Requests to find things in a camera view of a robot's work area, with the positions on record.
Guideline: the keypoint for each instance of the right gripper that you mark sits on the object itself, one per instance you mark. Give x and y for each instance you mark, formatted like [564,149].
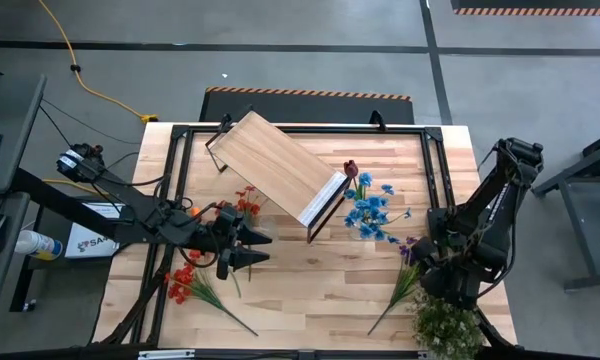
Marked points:
[460,282]

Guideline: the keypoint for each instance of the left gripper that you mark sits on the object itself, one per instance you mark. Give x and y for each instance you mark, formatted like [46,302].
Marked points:
[225,235]

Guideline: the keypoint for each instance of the clear glass vase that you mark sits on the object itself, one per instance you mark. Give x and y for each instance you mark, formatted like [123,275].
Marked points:
[266,229]
[356,235]

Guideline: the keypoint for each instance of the purple artificial flower bunch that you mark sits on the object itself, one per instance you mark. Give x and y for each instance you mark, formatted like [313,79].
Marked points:
[405,285]

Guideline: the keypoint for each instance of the red artificial flower bunch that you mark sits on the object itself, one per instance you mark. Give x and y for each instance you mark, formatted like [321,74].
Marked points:
[241,204]
[182,276]

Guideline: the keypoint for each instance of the blue artificial flower bunch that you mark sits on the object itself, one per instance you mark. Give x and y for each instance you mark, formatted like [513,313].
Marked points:
[372,202]

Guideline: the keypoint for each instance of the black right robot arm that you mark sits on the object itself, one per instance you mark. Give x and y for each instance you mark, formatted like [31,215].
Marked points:
[500,200]

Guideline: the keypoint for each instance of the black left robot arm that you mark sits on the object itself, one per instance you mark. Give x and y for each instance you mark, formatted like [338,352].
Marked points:
[135,202]

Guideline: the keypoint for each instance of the green bush with white blossoms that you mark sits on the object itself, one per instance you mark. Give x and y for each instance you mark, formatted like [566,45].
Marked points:
[445,325]

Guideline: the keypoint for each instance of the black clamp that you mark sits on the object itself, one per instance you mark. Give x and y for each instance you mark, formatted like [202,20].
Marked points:
[378,120]
[225,121]

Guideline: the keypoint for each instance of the black mat orange striped edge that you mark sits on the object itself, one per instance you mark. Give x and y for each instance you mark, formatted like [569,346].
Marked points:
[305,107]
[530,4]

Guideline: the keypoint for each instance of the black metal stand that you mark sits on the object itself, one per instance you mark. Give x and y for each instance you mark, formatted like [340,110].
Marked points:
[578,235]

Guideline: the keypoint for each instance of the white printed cardboard box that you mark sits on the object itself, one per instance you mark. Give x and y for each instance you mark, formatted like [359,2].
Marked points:
[87,245]

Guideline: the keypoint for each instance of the black metal beam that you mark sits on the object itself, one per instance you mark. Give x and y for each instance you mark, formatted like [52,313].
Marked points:
[55,197]

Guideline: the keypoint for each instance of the white bottle blue yellow label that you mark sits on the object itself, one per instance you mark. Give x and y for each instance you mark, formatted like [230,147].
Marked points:
[37,243]

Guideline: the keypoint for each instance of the dark grey desk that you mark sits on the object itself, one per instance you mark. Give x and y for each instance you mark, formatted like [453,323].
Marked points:
[15,150]

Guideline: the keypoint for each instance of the wooden shelf black metal frame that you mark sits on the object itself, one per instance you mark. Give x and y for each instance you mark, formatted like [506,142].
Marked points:
[275,165]

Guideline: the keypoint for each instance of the silver metal bracket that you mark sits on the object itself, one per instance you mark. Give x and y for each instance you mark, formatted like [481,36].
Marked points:
[165,354]

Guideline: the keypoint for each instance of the black metal table frame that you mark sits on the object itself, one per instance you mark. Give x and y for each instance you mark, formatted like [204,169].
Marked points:
[330,130]

